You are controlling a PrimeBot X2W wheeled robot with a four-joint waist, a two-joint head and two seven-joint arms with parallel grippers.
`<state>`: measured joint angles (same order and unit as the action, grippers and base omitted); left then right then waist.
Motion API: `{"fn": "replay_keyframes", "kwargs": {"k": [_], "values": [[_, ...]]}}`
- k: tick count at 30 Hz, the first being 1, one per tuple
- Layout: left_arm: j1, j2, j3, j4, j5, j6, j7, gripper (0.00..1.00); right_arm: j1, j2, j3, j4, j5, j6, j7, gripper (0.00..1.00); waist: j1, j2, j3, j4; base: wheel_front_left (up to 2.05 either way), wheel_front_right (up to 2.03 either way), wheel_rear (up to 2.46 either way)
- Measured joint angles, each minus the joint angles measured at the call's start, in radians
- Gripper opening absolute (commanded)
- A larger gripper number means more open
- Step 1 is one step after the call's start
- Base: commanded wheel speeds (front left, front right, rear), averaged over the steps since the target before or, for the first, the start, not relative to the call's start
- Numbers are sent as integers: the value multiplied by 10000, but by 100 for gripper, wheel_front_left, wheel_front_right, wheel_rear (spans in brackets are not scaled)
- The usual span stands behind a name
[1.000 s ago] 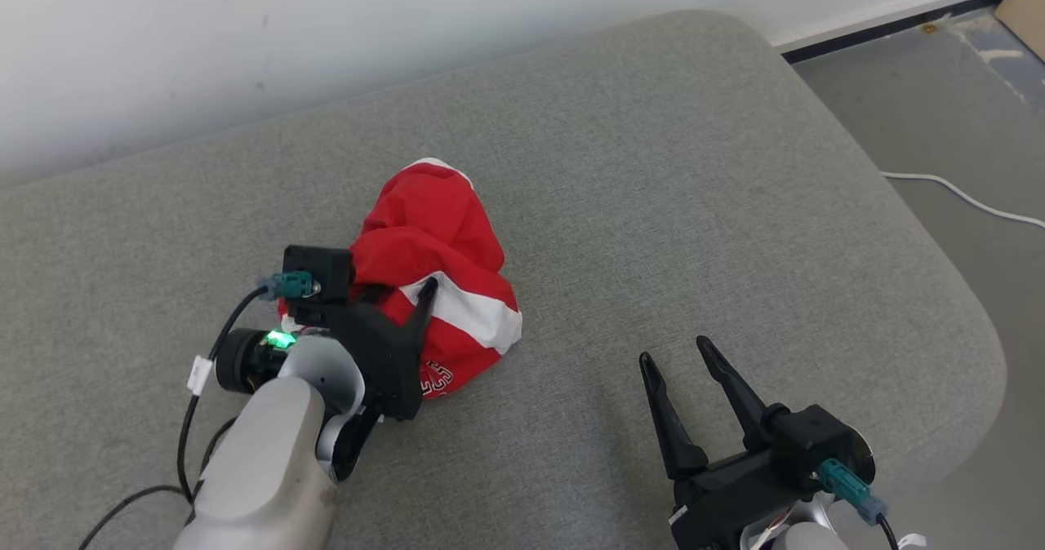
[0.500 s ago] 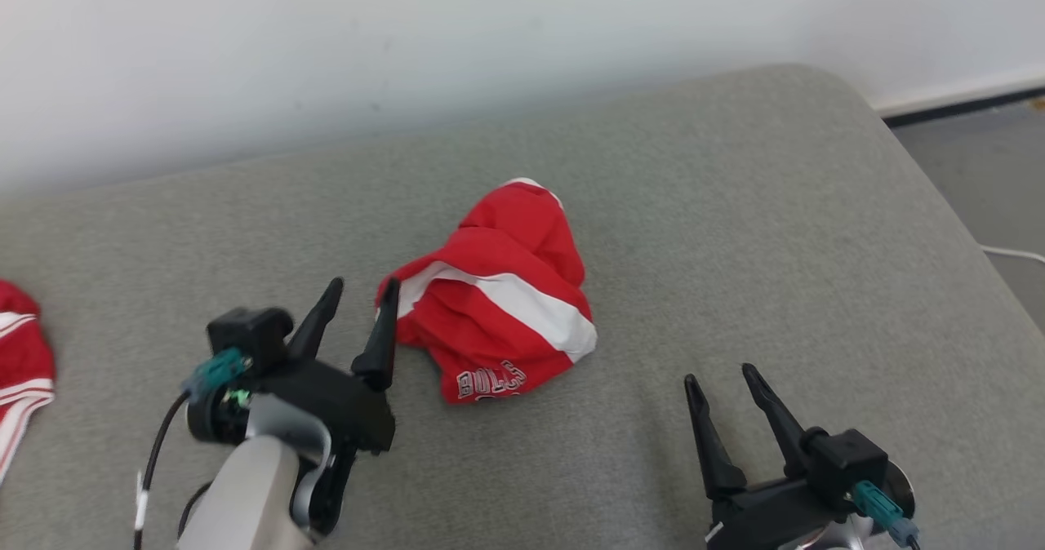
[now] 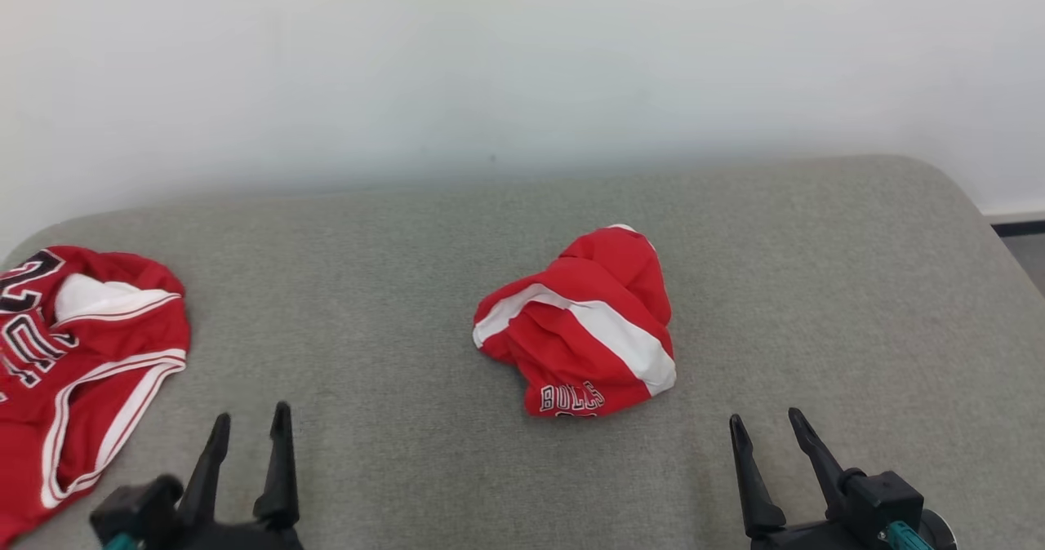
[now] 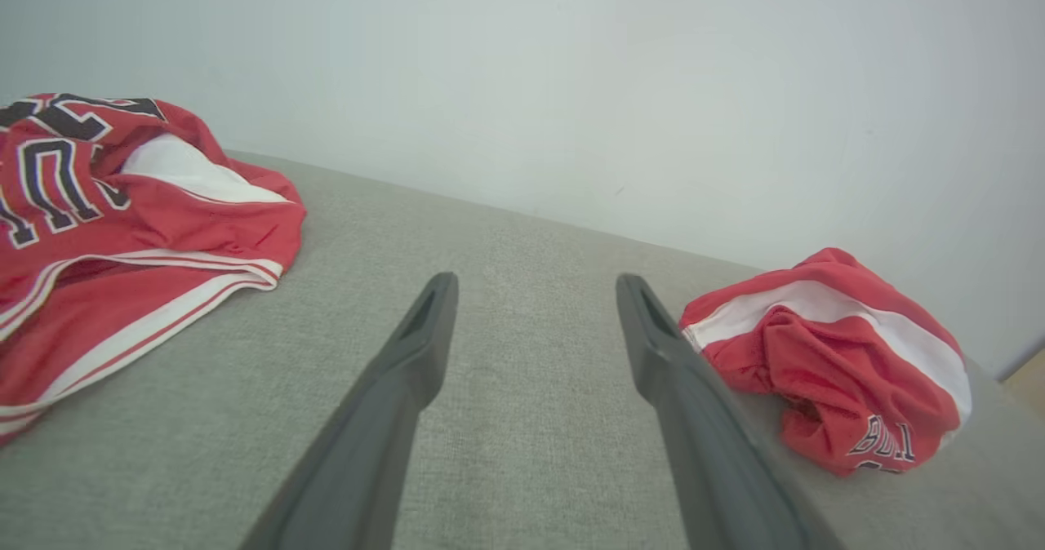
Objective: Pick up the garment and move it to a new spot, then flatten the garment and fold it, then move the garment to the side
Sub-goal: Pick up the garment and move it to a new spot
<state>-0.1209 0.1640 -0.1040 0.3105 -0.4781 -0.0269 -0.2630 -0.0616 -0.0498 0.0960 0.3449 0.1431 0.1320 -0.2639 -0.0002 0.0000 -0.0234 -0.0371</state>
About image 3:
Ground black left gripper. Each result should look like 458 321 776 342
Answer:
147 401 305 550

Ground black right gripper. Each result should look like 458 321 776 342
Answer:
730 408 895 550

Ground red Bulls basketball jersey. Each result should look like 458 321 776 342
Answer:
0 246 191 547

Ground red Bulls basketball shorts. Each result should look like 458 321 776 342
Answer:
472 224 678 418

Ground black wall baseboard strip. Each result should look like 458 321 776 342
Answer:
984 211 1045 237

